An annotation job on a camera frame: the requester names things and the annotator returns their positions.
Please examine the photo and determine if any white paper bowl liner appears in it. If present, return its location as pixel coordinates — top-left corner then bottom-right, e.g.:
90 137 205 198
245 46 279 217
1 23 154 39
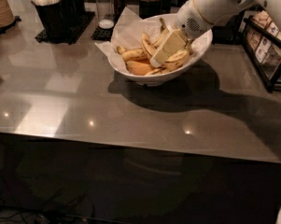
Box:
94 7 209 75

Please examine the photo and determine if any black cutlery holder front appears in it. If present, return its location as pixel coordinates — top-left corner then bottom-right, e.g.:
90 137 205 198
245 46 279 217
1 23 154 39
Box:
35 2 68 43

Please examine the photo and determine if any black tea packet rack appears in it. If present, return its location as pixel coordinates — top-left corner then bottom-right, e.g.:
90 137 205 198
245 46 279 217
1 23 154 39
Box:
243 10 281 91

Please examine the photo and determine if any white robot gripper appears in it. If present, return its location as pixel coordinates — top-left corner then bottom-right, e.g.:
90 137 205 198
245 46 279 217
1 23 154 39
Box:
150 0 255 67

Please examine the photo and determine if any black rubber mat centre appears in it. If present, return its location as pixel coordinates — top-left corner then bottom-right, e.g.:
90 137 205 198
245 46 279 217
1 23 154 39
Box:
91 26 113 41

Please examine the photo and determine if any black stirrer holder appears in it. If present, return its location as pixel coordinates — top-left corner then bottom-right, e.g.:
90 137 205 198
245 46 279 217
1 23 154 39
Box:
139 0 172 19

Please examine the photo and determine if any black cutlery holder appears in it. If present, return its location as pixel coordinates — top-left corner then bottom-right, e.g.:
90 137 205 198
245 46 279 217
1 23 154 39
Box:
61 0 85 27
35 2 68 43

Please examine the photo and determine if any glass salt shaker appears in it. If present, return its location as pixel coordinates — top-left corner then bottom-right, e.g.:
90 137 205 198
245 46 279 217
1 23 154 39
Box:
95 0 114 30

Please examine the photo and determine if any yellow banana bottom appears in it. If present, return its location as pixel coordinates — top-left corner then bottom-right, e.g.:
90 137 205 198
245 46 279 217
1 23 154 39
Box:
126 61 156 76

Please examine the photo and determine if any white ceramic bowl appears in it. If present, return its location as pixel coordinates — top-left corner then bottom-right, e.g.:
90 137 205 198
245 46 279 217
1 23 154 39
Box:
107 13 214 88

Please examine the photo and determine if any black rubber mat left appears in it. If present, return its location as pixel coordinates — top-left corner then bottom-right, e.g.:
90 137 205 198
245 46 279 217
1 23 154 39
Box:
35 11 95 45

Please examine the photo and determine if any black napkin holder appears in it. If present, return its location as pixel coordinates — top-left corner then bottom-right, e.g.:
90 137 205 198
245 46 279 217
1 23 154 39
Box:
212 11 245 45

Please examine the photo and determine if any black rubber mat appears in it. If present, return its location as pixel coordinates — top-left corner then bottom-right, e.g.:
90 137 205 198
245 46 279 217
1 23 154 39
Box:
35 11 95 45
91 26 113 41

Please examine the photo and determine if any yellow banana back left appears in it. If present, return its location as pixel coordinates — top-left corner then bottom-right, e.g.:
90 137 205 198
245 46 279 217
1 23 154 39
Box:
117 18 169 63

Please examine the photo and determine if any black cutlery holder rear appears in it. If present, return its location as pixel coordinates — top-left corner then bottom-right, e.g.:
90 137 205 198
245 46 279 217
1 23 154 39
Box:
61 0 85 27

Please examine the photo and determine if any spotted yellow banana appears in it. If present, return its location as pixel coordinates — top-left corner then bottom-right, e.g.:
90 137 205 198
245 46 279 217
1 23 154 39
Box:
141 32 194 72

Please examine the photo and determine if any yellow banana front edge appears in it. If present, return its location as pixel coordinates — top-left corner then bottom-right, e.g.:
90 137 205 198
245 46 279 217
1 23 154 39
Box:
145 68 164 76

